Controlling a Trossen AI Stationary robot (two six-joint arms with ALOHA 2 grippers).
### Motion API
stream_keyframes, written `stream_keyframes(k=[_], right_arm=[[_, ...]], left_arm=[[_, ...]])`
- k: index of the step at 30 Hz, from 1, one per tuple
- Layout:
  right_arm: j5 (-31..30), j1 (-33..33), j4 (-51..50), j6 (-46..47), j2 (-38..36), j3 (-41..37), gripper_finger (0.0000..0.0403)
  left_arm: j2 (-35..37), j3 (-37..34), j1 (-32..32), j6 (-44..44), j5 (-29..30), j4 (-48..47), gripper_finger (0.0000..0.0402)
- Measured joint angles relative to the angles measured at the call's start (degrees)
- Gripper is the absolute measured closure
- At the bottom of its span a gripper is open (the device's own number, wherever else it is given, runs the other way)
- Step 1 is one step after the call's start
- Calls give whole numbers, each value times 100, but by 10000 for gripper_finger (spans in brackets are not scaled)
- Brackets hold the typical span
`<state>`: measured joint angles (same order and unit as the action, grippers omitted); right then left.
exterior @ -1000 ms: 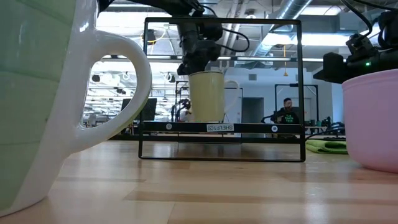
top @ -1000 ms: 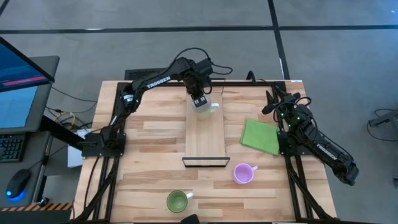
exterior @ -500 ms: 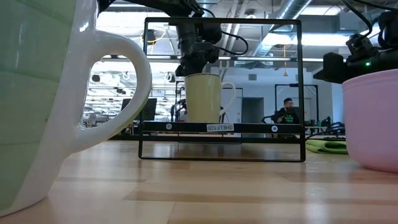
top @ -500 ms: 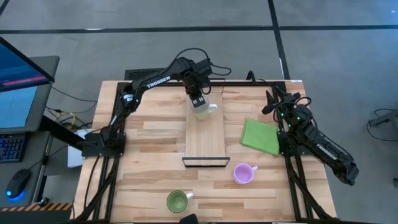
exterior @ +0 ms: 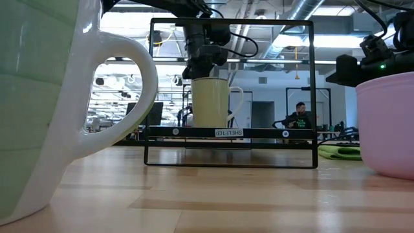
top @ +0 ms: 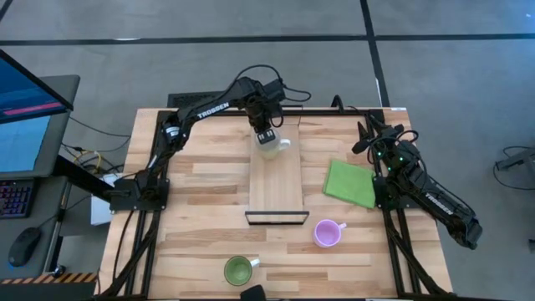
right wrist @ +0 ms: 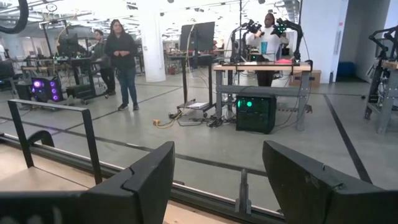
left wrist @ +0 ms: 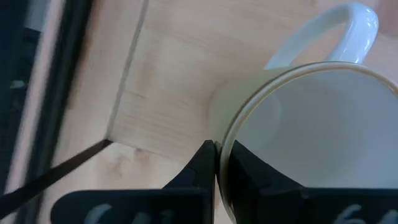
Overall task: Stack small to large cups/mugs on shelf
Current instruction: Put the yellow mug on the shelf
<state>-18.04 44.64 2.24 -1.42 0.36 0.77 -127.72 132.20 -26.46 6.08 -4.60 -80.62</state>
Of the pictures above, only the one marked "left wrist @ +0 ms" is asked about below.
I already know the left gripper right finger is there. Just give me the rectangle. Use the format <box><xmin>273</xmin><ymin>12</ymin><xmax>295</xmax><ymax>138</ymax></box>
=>
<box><xmin>228</xmin><ymin>139</ymin><xmax>398</xmax><ymax>224</ymax></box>

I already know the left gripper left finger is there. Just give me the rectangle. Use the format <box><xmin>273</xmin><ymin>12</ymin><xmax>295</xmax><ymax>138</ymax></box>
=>
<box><xmin>50</xmin><ymin>139</ymin><xmax>217</xmax><ymax>224</ymax></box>

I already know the small cream mug white handle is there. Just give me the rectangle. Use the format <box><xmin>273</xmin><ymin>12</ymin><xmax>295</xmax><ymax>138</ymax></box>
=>
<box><xmin>208</xmin><ymin>1</ymin><xmax>398</xmax><ymax>224</ymax></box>

